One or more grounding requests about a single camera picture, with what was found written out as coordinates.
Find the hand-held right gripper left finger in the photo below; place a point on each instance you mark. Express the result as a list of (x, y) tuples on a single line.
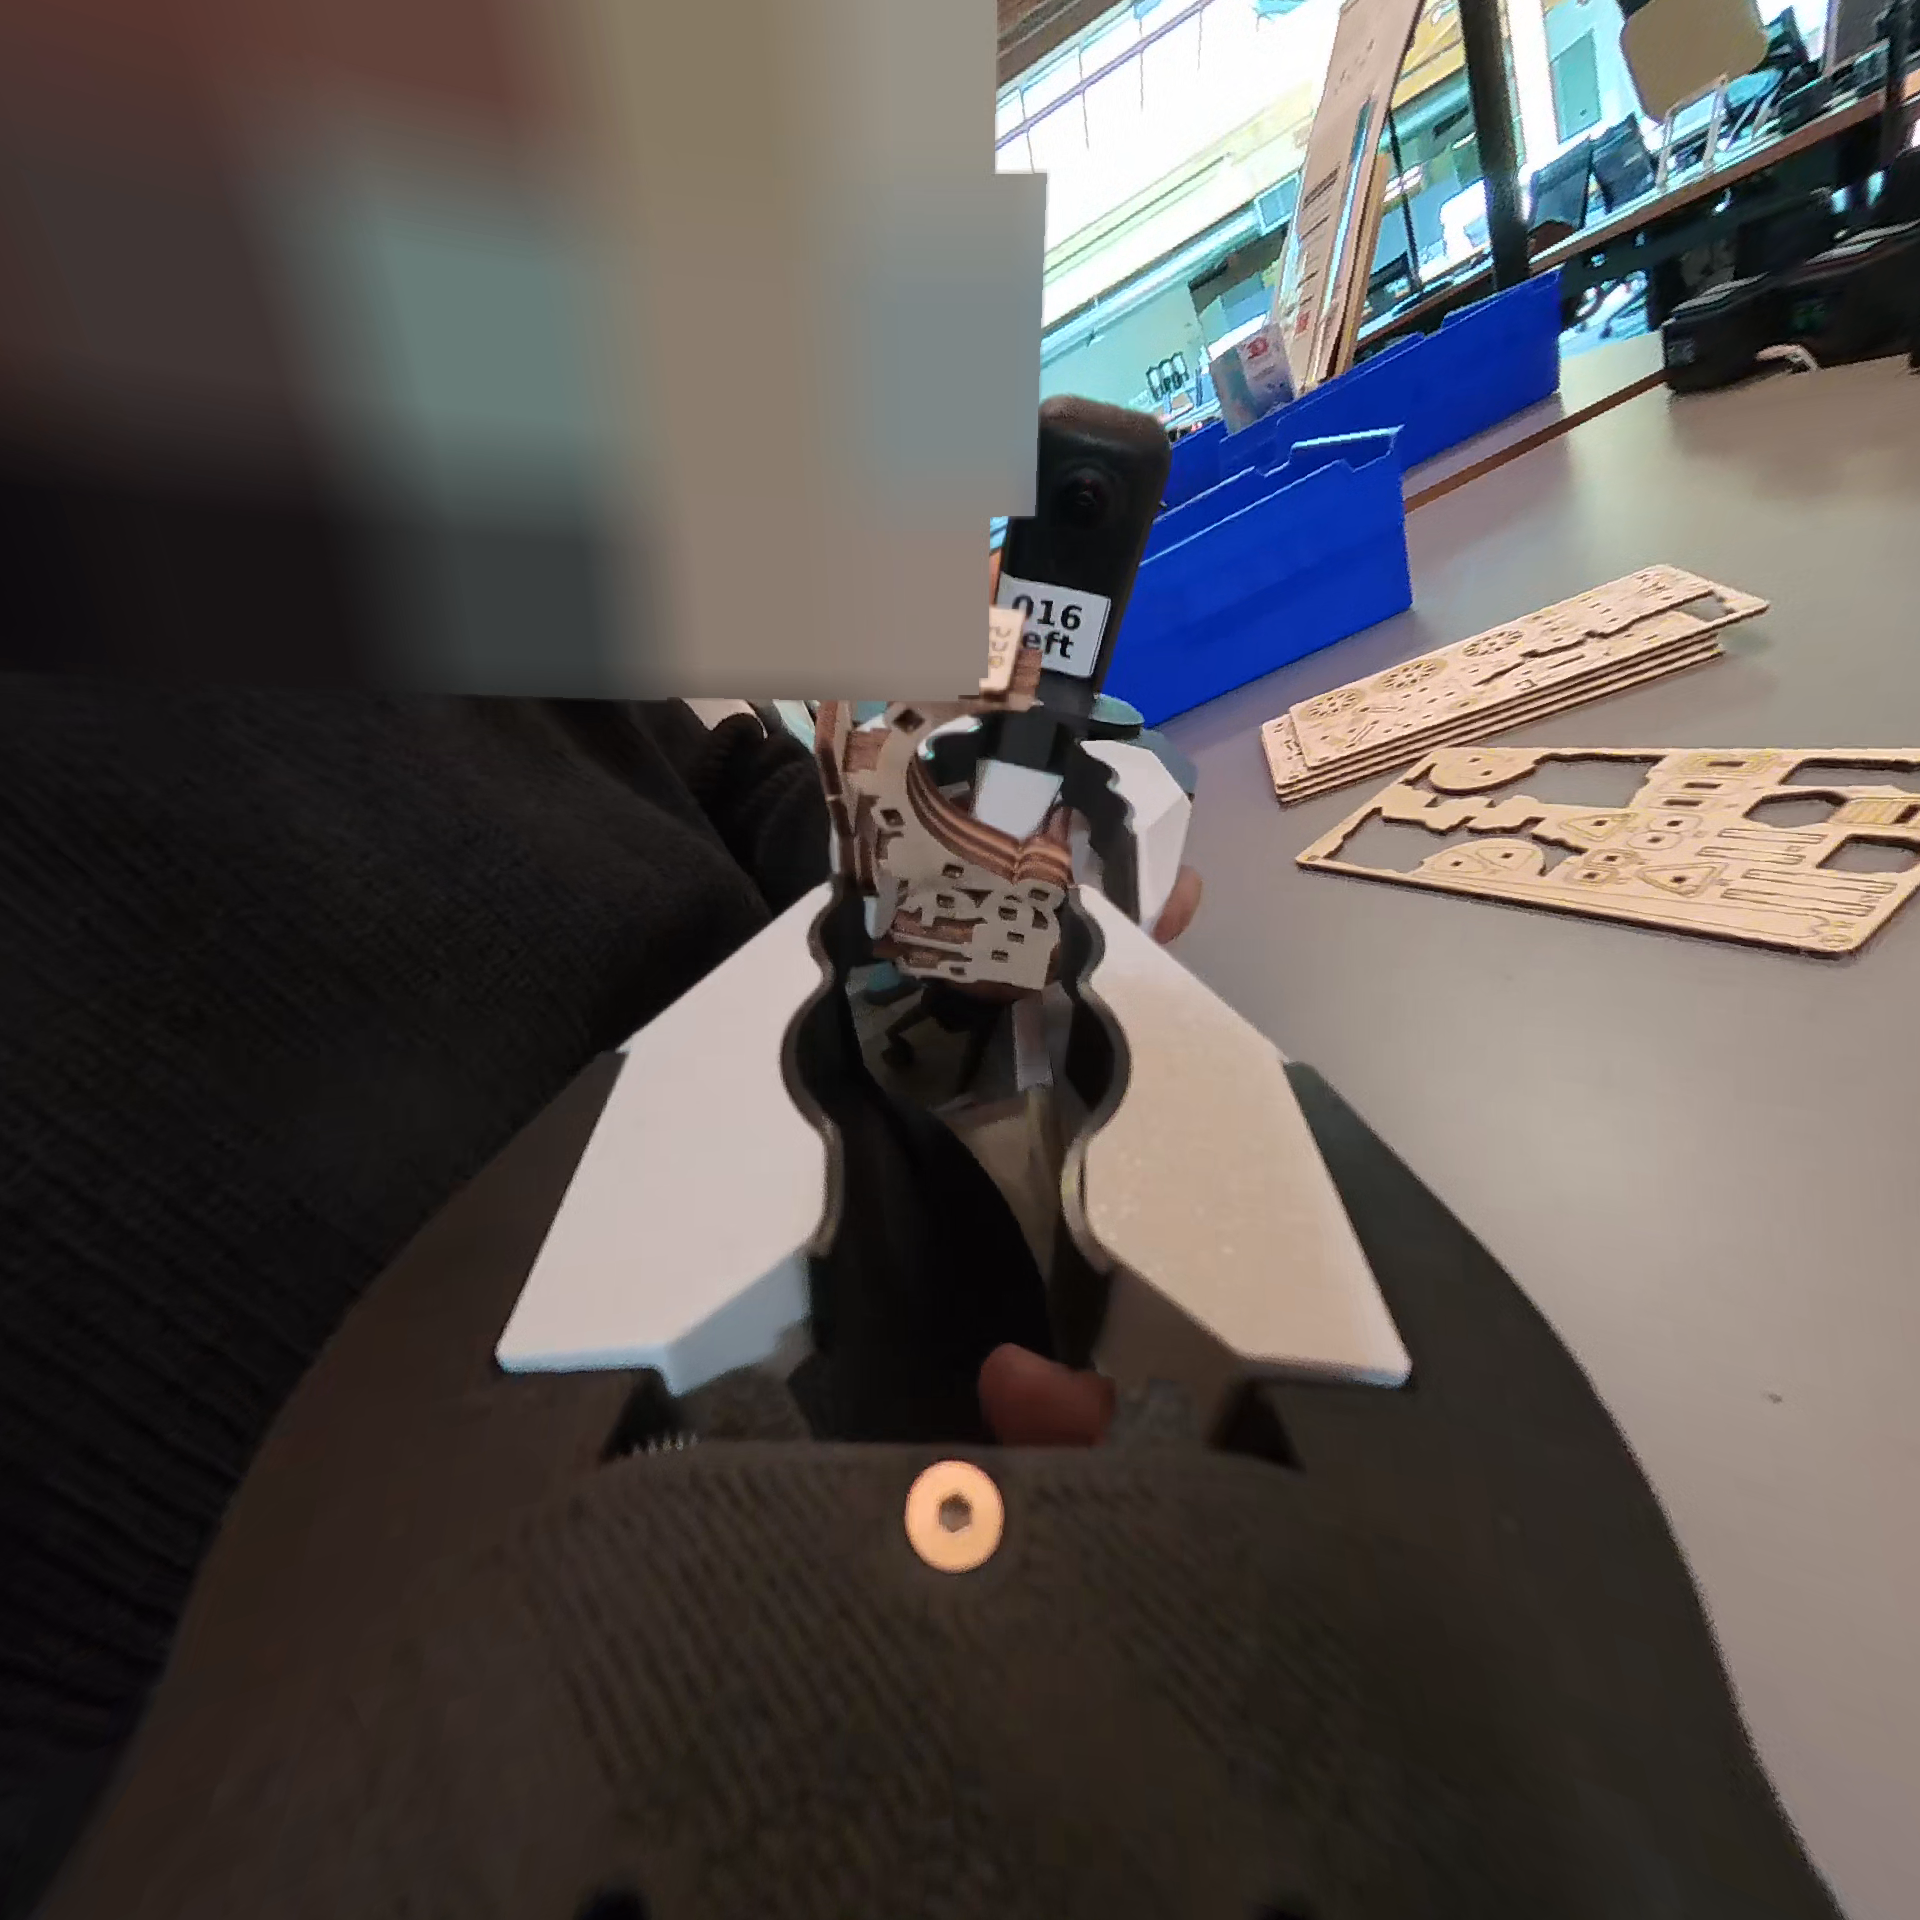
[(676, 1201)]

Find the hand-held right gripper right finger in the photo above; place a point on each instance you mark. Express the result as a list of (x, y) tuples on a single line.
[(1244, 1201)]

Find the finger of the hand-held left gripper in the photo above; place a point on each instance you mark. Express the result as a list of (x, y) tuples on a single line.
[(1148, 826)]

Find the wooden puzzle model assembly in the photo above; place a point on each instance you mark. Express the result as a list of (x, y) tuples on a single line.
[(962, 914)]

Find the person's left hand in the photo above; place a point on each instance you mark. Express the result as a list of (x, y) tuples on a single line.
[(1183, 901)]

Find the person's right hand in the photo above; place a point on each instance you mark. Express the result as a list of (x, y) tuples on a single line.
[(1050, 1396)]

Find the white red printed box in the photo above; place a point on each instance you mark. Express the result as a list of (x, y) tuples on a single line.
[(1254, 375)]

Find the small blue plastic bin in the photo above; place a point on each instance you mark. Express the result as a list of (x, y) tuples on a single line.
[(1277, 570)]

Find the long blue plastic bin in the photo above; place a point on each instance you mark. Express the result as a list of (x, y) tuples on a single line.
[(1442, 359)]

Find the stack of wooden part sheets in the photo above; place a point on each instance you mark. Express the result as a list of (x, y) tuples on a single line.
[(1500, 690)]

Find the tall cardboard box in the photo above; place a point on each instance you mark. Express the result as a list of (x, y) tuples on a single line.
[(1349, 182)]

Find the black steel column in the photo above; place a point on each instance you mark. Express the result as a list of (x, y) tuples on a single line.
[(1494, 135)]

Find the wooden part sheet with cutouts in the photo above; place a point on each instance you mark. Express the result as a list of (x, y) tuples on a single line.
[(1829, 908)]

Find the black equipment bag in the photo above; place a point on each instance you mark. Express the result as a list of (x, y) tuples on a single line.
[(1800, 300)]

